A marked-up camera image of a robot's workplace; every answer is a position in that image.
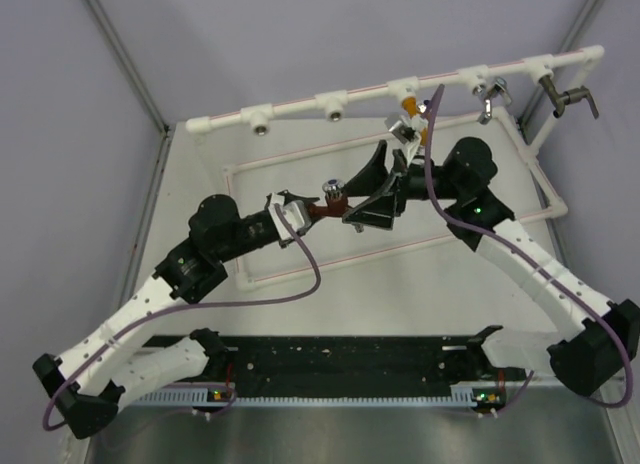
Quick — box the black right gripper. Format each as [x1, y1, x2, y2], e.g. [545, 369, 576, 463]
[338, 142, 463, 231]

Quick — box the brown faucet chrome knob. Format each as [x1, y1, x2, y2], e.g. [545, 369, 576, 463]
[305, 179, 350, 226]

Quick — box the white pipe frame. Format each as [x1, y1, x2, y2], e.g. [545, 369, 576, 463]
[185, 43, 606, 293]

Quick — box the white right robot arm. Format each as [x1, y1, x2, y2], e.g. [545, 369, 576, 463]
[342, 137, 639, 407]

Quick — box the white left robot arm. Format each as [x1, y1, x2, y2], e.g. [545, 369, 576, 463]
[32, 191, 319, 440]

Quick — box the orange faucet blue cap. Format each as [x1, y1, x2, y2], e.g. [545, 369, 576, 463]
[401, 96, 432, 149]

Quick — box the chrome lever faucet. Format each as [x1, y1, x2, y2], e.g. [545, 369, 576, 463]
[472, 77, 512, 125]

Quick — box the dark grey lever faucet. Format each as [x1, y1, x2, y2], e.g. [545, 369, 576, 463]
[538, 75, 600, 119]

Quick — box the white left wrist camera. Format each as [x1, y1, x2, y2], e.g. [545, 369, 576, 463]
[266, 193, 311, 248]

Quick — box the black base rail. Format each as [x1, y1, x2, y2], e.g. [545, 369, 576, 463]
[194, 333, 531, 400]

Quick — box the white slotted cable duct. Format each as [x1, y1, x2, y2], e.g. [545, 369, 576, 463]
[132, 385, 504, 410]

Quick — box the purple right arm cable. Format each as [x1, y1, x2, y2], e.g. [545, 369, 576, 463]
[422, 83, 632, 409]

